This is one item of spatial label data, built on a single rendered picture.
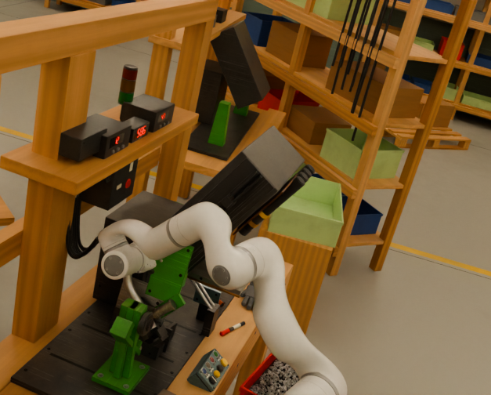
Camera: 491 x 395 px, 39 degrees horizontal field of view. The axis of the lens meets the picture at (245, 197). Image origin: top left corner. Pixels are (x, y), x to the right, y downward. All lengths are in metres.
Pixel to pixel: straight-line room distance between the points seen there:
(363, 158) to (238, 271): 3.13
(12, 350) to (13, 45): 1.05
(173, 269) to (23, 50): 0.92
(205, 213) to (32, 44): 0.60
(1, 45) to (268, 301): 0.88
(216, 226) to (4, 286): 2.64
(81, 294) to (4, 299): 1.52
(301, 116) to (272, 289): 3.75
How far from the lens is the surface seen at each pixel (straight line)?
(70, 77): 1.99
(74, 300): 2.63
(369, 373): 4.23
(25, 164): 2.03
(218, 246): 1.72
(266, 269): 1.78
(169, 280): 2.33
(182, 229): 1.83
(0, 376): 2.29
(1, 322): 3.98
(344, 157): 4.94
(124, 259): 2.01
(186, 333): 2.53
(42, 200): 2.15
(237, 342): 2.54
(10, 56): 1.74
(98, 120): 2.22
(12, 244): 2.21
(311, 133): 5.31
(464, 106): 10.71
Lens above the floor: 2.36
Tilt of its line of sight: 23 degrees down
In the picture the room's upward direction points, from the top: 14 degrees clockwise
